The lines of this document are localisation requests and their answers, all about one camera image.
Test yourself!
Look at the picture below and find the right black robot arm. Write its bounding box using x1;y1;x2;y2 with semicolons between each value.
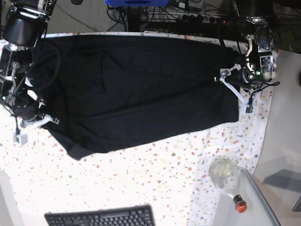
0;0;62;124

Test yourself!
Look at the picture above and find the terrazzo pattern tablecloth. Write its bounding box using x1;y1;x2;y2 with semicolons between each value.
0;32;273;226

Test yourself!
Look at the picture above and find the blue box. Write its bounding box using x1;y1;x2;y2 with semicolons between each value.
104;0;177;7

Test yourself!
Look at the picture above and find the clear bottle orange cap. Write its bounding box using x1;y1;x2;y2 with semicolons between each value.
209;157;247;213

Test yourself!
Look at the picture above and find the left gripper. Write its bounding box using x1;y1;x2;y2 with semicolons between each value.
227;68;261;92

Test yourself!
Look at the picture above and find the black wire rack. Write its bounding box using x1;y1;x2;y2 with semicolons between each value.
140;6;190;23

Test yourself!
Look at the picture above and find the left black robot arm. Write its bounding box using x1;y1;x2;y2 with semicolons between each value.
221;0;278;91

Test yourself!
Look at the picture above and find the black computer keyboard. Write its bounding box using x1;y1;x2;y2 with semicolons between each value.
44;205;156;226

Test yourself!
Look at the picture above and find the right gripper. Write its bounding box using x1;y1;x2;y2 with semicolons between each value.
9;98;45;122

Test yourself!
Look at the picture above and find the black power strip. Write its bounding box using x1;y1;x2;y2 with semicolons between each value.
176;13;223;24

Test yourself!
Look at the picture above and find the black t-shirt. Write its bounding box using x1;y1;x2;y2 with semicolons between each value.
39;35;239;160

